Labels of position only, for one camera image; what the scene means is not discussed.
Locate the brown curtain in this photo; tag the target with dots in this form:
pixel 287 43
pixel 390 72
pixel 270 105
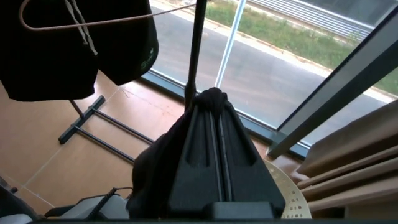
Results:
pixel 357 140

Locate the white laundry basket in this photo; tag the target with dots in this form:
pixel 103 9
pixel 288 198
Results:
pixel 295 199

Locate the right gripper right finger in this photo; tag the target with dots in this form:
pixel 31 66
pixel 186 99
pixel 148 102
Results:
pixel 248 180

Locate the black shorts with white stripes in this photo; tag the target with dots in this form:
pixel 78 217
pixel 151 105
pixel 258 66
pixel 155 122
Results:
pixel 46 62

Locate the black clothes rack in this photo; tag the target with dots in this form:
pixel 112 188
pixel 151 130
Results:
pixel 194 46

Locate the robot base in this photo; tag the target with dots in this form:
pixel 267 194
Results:
pixel 115 208

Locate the black garment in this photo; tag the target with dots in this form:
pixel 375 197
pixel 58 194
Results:
pixel 155 171

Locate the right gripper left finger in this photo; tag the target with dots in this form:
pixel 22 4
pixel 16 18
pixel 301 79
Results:
pixel 194 186

